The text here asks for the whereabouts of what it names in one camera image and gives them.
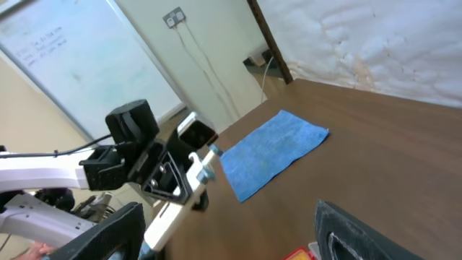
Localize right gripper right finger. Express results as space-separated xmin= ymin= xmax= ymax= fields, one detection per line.
xmin=314 ymin=199 xmax=427 ymax=260

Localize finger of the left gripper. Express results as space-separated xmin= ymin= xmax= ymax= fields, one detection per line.
xmin=192 ymin=188 xmax=210 ymax=212

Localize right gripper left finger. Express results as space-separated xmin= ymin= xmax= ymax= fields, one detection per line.
xmin=48 ymin=201 xmax=146 ymax=260

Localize red and yellow tip box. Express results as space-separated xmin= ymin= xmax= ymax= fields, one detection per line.
xmin=281 ymin=241 xmax=321 ymax=260

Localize blue cloth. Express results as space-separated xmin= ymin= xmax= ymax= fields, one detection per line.
xmin=219 ymin=109 xmax=331 ymax=204

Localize whiteboard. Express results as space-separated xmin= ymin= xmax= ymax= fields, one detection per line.
xmin=0 ymin=0 xmax=186 ymax=142

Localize black cable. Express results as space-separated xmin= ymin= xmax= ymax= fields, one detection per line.
xmin=0 ymin=133 xmax=113 ymax=160

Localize white wall cable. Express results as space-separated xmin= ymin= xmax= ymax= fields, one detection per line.
xmin=174 ymin=25 xmax=235 ymax=122
xmin=183 ymin=20 xmax=242 ymax=118

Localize wall socket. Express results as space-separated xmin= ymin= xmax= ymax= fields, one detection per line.
xmin=162 ymin=6 xmax=187 ymax=30

